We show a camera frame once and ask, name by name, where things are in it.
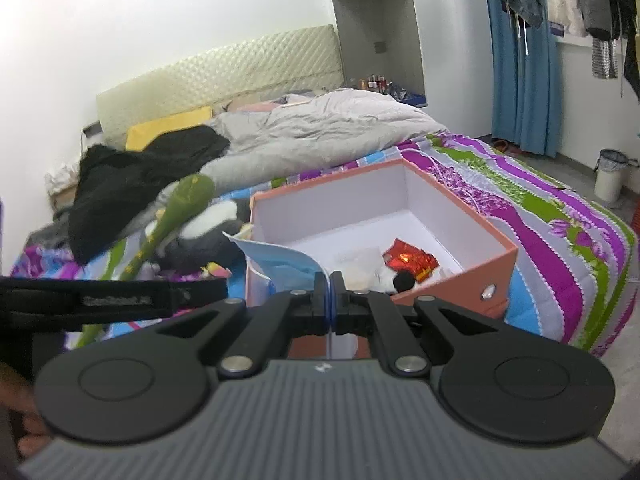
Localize grey penguin plush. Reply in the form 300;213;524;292
151;198;250;274

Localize green plush stick toy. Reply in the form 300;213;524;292
74;172;217;348

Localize white trash bin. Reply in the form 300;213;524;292
594;148;639;204

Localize clear printed plastic wrapper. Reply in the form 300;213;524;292
333;247;384;289

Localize orange cardboard box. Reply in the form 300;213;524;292
243;156;521;361

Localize person's left hand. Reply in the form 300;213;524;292
1;363;51;458

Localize blue face mask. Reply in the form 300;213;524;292
224;233;329;307

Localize yellow pillow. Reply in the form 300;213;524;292
125;106;213;152

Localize blue curtain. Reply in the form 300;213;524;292
487;0;562;157

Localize grey duvet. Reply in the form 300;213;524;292
201;89;447;194

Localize bottles on shelf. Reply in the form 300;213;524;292
349;75;401;96

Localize small panda plush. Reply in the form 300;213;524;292
371;266;416;296

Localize cream padded headboard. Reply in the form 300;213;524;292
96;25;344;148

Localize black clothing pile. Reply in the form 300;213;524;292
68;125;230;264

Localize red snack wrapper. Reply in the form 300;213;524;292
383;238;439;283

